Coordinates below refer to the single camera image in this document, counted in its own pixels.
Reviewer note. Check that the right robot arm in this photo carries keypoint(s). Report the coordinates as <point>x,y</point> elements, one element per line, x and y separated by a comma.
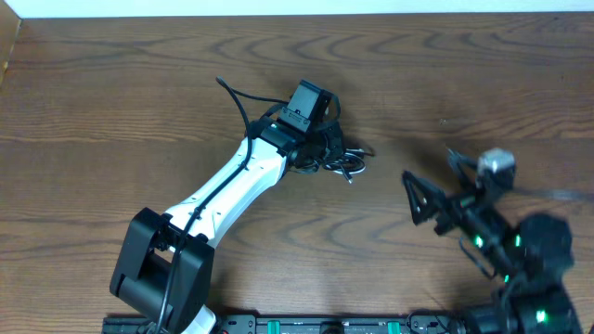
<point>530,257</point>

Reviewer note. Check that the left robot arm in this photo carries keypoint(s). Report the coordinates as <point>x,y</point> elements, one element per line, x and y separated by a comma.
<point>165,265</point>

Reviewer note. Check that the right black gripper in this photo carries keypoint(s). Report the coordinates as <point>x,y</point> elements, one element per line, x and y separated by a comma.
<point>456,210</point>

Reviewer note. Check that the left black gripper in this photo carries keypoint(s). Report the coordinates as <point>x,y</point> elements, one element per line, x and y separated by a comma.
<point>336,145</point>

